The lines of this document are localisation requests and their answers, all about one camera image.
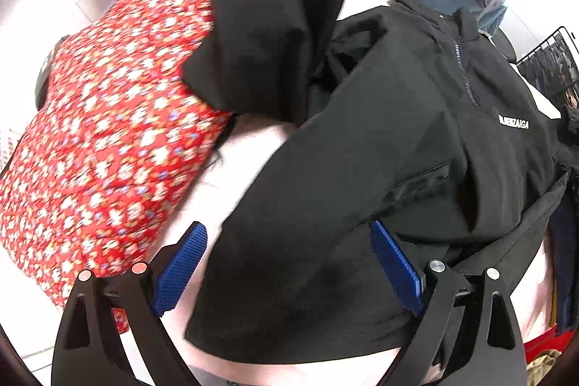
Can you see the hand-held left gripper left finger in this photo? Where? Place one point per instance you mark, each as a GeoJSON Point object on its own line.
{"type": "Point", "coordinates": [181, 268]}

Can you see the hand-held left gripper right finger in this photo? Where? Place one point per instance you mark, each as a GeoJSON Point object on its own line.
{"type": "Point", "coordinates": [393, 264]}

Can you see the black zip jacket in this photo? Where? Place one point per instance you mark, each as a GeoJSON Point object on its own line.
{"type": "Point", "coordinates": [362, 142]}

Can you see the red floral quilt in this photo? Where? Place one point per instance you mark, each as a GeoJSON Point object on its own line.
{"type": "Point", "coordinates": [113, 119]}

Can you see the red cloth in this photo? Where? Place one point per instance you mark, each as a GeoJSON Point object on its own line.
{"type": "Point", "coordinates": [549, 343]}

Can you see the camouflage cloth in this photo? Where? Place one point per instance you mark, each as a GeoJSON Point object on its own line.
{"type": "Point", "coordinates": [545, 368]}

